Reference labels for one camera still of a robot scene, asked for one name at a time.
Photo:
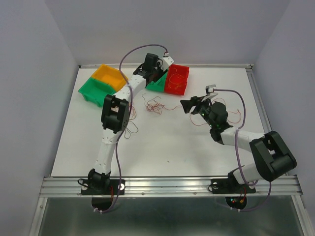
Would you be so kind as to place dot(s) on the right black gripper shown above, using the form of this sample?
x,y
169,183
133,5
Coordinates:
x,y
194,101

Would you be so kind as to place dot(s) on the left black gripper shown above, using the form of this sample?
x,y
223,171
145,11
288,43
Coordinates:
x,y
161,72

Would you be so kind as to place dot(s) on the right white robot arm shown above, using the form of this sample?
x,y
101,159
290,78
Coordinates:
x,y
271,156

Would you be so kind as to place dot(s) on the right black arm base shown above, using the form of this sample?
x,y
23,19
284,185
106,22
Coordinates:
x,y
236,193

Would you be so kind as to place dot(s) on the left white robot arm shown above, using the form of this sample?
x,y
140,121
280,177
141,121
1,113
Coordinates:
x,y
116,112

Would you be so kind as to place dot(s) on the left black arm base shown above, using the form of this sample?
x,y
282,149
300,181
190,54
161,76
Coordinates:
x,y
104,196

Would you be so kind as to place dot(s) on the right green plastic bin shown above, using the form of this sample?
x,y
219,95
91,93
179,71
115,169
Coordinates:
x,y
159,85

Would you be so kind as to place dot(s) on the green plastic bin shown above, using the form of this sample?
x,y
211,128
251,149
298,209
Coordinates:
x,y
95,91
159,85

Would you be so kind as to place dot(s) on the red plastic bin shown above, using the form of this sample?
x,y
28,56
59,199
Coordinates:
x,y
177,79

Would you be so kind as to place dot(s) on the orange plastic bin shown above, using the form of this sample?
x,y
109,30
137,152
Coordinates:
x,y
109,76

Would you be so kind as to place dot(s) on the left green plastic bin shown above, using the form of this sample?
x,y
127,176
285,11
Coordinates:
x,y
95,91

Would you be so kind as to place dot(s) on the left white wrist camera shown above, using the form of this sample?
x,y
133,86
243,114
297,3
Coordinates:
x,y
166,63

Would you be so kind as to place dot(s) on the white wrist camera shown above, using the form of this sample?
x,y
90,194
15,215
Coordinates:
x,y
166,63
210,92

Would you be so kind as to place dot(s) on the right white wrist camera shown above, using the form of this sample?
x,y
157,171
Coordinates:
x,y
210,92

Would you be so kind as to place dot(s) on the aluminium table edge frame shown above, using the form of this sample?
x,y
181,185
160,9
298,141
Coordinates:
x,y
164,141

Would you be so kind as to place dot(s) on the aluminium front rail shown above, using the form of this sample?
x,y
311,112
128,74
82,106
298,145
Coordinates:
x,y
68,187

